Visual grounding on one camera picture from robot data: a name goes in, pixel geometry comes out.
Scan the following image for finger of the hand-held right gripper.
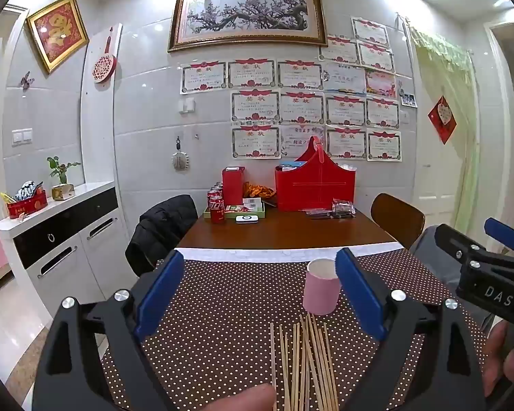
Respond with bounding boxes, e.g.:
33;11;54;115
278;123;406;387
435;224;487;275
484;217;514;260

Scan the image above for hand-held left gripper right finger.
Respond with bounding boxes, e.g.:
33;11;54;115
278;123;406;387
335;247;487;411

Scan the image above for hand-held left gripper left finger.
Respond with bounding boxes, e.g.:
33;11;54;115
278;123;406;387
32;249;185;411

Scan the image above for pink cup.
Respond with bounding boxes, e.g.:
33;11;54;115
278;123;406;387
303;258;342;316

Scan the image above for pile of wooden chopsticks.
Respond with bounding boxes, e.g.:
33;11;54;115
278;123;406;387
270;313;341;411

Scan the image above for person's right hand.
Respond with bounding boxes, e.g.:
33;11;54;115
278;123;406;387
483;321;510;397

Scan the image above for person's left hand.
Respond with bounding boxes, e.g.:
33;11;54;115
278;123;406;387
195;383;277;411

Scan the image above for grey cloth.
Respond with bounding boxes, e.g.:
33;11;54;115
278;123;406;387
409;225;495;335

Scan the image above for brown wooden chair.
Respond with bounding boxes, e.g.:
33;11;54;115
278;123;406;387
370;193;426;250

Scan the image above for black jacket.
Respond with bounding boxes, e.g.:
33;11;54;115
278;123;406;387
125;195;199;277

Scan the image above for white door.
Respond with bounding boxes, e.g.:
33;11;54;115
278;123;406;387
412;40;469;225

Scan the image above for brown polka dot tablecloth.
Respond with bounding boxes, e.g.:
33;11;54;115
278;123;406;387
100;246;489;411

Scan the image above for clear plastic packet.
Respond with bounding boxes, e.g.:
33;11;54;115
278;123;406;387
332;199;356;217

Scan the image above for white and black sideboard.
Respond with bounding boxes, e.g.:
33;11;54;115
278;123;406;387
0;181;131;318

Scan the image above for red gift bag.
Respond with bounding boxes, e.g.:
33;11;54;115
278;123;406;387
275;136;356;212

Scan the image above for green tray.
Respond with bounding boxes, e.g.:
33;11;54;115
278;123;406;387
203;199;266;220

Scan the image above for light green curtain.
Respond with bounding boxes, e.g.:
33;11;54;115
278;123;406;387
405;26;481;245

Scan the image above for orange snack packets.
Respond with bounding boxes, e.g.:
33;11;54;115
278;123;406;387
243;182;277;200

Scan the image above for small potted plant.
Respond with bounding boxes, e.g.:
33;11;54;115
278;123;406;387
47;156;82;201

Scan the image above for black and white patterned cloth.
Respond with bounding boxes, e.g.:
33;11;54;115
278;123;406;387
14;180;44;201

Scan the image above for round red hanging ornament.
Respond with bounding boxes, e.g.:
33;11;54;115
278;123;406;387
93;27;118;83

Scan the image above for framed red gold calligraphy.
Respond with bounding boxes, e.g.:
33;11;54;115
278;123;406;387
26;0;90;75

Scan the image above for framed plum blossom painting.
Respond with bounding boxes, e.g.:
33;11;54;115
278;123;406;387
168;0;329;53

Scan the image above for red diamond wall ornament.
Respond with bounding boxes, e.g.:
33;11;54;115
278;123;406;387
427;95;457;145

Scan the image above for wall of award certificates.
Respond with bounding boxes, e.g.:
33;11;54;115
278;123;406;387
180;17;403;163

